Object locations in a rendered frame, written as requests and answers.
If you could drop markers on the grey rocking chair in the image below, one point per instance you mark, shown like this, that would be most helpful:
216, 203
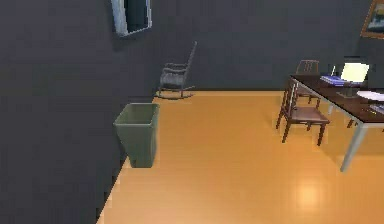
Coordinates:
173, 80

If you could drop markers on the brown wooden dining chair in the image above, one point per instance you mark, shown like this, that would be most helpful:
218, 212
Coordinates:
305, 115
307, 68

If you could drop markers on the green waste bin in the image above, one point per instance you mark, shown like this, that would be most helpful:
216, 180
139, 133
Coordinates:
138, 133

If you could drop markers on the white framed window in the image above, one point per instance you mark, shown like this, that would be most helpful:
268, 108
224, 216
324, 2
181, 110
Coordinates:
133, 15

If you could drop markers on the blue book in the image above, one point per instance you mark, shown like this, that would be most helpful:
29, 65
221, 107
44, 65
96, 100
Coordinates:
333, 80

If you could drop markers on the dark brown dining table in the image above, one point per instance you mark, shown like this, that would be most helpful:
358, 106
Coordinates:
346, 100

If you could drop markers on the open laptop with pale screen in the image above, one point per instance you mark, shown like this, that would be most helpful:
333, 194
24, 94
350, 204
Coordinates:
353, 73

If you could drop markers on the small grey flat object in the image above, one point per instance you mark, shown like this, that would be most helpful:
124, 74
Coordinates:
377, 108

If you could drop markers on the wood framed wall picture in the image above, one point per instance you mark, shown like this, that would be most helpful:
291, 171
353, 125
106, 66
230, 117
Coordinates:
375, 20

